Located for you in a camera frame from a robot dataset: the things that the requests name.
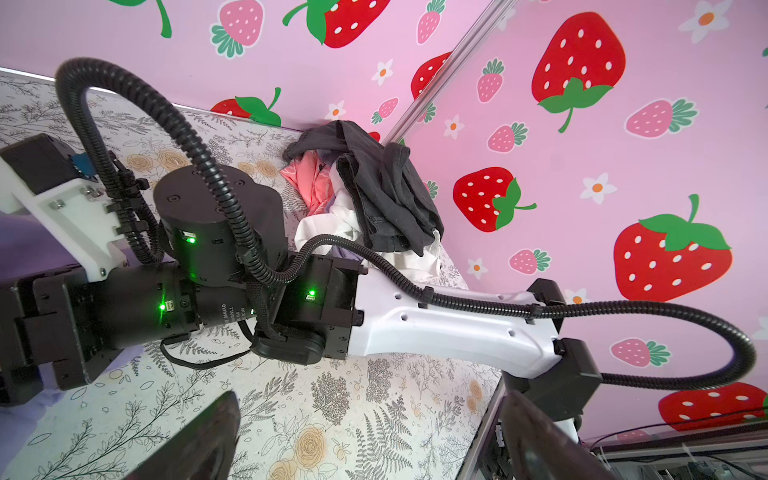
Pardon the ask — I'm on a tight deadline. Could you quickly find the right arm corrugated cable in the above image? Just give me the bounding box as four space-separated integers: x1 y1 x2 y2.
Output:
55 56 757 391

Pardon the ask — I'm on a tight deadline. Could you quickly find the pink cloth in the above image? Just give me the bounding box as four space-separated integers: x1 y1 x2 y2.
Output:
280 150 335 216

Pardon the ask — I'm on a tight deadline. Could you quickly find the right corner aluminium post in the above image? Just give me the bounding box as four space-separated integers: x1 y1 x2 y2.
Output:
382 0 519 144

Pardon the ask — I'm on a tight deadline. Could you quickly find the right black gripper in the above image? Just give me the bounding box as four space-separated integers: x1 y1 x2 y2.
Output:
1 266 120 405

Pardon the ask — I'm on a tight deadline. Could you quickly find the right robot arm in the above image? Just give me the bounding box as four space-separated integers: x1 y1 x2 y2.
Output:
1 163 608 421

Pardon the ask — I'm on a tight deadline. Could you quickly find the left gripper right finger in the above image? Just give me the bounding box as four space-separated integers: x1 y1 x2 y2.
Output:
500 391 614 480

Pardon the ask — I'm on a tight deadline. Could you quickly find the purple cloth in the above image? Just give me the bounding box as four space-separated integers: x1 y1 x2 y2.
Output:
1 214 75 472

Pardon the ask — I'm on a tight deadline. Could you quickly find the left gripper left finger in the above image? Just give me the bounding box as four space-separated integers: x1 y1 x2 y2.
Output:
126 391 241 480

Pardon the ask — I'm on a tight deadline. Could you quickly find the dark grey cloth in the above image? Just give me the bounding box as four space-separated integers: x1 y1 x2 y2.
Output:
283 120 444 257

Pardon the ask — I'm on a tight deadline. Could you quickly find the white cloth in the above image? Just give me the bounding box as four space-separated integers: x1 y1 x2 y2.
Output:
294 179 441 282

